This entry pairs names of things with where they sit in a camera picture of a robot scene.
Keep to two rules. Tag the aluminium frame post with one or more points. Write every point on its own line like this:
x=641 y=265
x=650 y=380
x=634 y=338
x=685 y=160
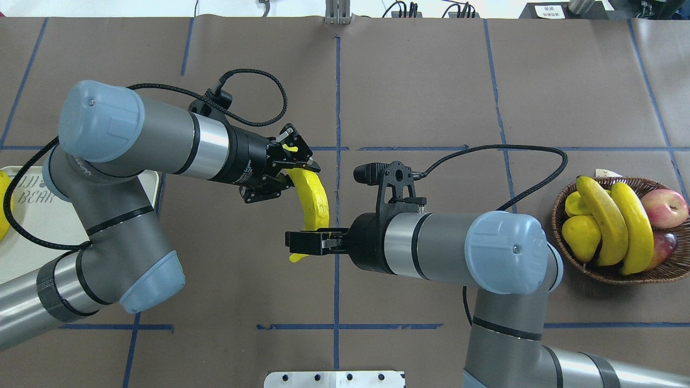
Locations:
x=337 y=12

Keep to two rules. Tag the white rectangular tray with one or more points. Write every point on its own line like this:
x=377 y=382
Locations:
x=46 y=217

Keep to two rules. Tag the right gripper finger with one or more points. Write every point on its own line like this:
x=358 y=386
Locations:
x=305 y=242

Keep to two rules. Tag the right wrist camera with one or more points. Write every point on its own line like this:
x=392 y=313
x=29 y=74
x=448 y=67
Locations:
x=396 y=187

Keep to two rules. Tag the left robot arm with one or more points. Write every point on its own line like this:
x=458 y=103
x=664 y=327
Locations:
x=107 y=136

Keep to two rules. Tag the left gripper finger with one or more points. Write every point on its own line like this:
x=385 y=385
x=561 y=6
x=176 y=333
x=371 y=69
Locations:
x=297 y=154
x=264 y=192

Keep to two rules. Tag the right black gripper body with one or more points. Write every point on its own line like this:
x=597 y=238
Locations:
x=367 y=241

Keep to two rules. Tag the brown wicker basket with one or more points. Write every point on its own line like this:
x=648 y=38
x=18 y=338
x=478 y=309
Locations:
x=673 y=268

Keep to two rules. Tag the paper basket tag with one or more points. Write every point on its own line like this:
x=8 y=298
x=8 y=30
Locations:
x=604 y=173

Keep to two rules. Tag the yellow banana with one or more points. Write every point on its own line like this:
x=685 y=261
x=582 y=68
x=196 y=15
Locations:
x=640 y=249
x=313 y=199
x=6 y=180
x=609 y=219

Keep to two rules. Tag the red pink apple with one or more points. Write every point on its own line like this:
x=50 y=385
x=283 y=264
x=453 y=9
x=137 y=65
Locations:
x=665 y=208

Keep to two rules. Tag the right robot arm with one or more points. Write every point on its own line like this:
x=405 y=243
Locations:
x=508 y=259

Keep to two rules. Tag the white camera pole stand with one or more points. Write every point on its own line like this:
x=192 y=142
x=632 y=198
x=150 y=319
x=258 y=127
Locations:
x=357 y=378

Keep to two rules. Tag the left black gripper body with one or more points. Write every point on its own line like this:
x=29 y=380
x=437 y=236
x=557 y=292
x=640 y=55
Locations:
x=249 y=154

